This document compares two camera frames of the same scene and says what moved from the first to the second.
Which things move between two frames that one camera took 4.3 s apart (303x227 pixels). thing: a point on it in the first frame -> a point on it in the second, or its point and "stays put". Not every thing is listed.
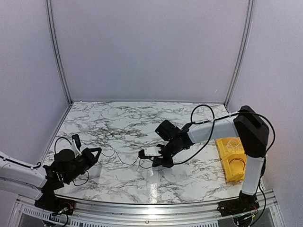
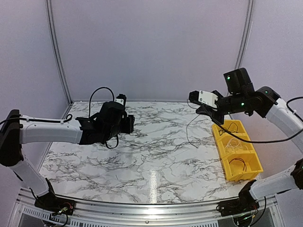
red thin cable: x=126 y=163 -> x=187 y=102
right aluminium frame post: x=241 y=55 stays put
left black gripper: x=91 y=161 -> x=129 y=127
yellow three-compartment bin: x=233 y=157 stays put
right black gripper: x=158 y=162 -> x=205 y=109
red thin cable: x=238 y=158 stays put
